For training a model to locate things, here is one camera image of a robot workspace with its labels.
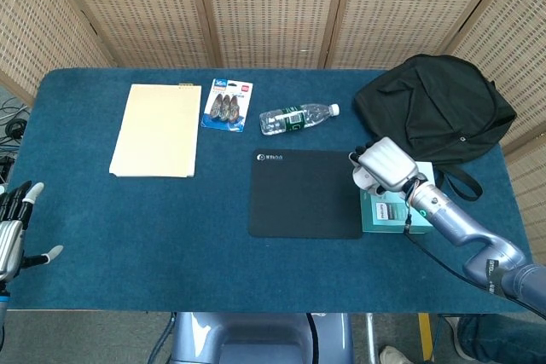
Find black mouse pad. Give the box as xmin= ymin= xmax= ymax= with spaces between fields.
xmin=248 ymin=149 xmax=364 ymax=240

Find blue jeans leg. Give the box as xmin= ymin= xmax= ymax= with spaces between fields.
xmin=456 ymin=314 xmax=546 ymax=364

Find metal table leg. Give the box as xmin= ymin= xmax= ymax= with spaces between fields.
xmin=365 ymin=313 xmax=379 ymax=364

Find blue binder clip package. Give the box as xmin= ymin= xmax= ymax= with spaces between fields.
xmin=200 ymin=78 xmax=254 ymax=134

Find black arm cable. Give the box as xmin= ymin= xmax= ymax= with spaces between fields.
xmin=403 ymin=199 xmax=546 ymax=321

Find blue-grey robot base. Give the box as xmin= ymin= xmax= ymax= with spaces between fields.
xmin=170 ymin=311 xmax=355 ymax=364

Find blue table cover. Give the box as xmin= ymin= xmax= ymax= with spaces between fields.
xmin=6 ymin=67 xmax=541 ymax=315

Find black floor cables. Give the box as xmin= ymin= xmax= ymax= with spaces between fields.
xmin=0 ymin=97 xmax=32 ymax=188

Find cream paper folder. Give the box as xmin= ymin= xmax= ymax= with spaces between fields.
xmin=108 ymin=83 xmax=203 ymax=178

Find black backpack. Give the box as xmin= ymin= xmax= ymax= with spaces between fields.
xmin=352 ymin=54 xmax=518 ymax=202

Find clear plastic water bottle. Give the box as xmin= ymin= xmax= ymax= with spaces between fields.
xmin=258 ymin=102 xmax=341 ymax=136

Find white shoe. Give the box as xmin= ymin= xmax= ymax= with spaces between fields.
xmin=379 ymin=345 xmax=414 ymax=364

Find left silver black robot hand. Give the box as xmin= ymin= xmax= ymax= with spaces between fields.
xmin=0 ymin=181 xmax=64 ymax=283

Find teal white mouse box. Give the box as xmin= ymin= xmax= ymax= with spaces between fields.
xmin=359 ymin=161 xmax=437 ymax=235

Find bamboo folding screen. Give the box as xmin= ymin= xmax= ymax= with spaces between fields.
xmin=0 ymin=0 xmax=546 ymax=257

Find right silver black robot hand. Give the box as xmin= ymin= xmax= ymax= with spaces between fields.
xmin=348 ymin=136 xmax=427 ymax=201

